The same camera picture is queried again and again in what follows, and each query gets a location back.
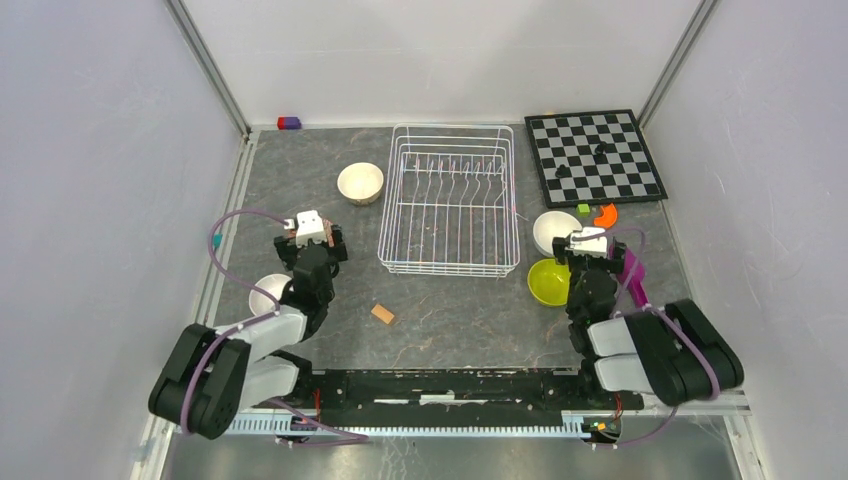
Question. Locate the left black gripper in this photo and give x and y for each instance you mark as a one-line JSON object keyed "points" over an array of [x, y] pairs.
{"points": [[286, 250]]}

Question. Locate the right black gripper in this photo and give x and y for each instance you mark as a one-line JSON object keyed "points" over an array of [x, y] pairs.
{"points": [[609, 265]]}

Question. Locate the yellow-green bowl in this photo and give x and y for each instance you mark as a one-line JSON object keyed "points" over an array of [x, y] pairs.
{"points": [[549, 282]]}

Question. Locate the white bowl outside rack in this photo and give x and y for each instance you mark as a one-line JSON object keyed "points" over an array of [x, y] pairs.
{"points": [[553, 224]]}

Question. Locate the beige bowl with leaf motif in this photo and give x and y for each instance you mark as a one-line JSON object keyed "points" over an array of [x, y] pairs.
{"points": [[361, 183]]}

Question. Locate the white wire dish rack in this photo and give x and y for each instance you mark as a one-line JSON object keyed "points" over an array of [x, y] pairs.
{"points": [[450, 201]]}

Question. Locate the blue patterned bowl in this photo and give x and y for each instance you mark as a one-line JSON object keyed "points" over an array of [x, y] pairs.
{"points": [[332, 235]]}

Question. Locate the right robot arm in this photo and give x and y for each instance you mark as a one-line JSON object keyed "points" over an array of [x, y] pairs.
{"points": [[672, 352]]}

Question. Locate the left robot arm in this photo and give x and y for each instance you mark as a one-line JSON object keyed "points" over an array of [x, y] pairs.
{"points": [[213, 374]]}

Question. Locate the purple plastic scoop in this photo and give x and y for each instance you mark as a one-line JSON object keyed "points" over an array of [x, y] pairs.
{"points": [[632, 277]]}

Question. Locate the orange curved toy piece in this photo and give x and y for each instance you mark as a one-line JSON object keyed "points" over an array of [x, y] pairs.
{"points": [[607, 218]]}

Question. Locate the small wooden block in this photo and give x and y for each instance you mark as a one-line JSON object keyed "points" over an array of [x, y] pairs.
{"points": [[383, 314]]}

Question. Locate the black chess piece lower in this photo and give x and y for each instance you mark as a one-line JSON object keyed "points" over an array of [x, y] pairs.
{"points": [[562, 171]]}

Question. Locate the black and white chessboard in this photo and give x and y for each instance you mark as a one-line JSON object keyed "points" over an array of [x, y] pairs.
{"points": [[625, 174]]}

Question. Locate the red and purple block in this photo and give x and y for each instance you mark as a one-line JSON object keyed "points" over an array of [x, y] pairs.
{"points": [[288, 123]]}

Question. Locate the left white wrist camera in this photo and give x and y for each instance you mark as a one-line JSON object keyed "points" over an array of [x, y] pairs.
{"points": [[306, 228]]}

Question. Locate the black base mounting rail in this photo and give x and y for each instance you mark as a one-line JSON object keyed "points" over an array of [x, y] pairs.
{"points": [[472, 397]]}

